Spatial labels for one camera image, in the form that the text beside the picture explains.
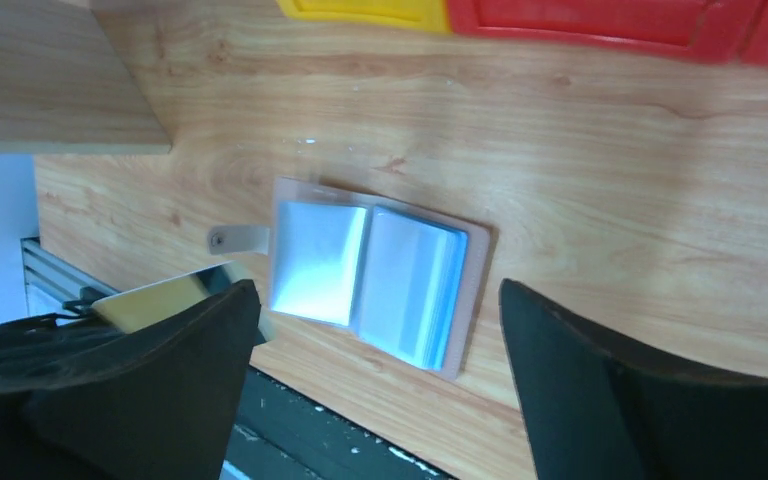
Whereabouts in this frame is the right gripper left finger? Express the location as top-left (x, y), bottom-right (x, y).
top-left (0, 280), bottom-right (261, 479)

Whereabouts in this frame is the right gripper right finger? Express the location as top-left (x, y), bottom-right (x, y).
top-left (499, 279), bottom-right (768, 479)

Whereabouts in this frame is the yellow striped credit card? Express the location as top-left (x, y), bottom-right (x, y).
top-left (90, 260), bottom-right (276, 344)

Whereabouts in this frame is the pink leather card holder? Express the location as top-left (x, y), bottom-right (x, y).
top-left (206, 177), bottom-right (491, 380)

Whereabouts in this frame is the wooden shelf unit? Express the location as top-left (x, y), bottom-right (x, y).
top-left (0, 1), bottom-right (172, 155)

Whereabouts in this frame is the middle red plastic bin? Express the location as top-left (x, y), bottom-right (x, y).
top-left (446, 0), bottom-right (763, 63)

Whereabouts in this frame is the yellow plastic bin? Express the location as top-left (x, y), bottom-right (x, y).
top-left (277, 0), bottom-right (452, 34)

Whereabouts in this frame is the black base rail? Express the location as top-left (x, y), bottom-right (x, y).
top-left (223, 367), bottom-right (453, 479)

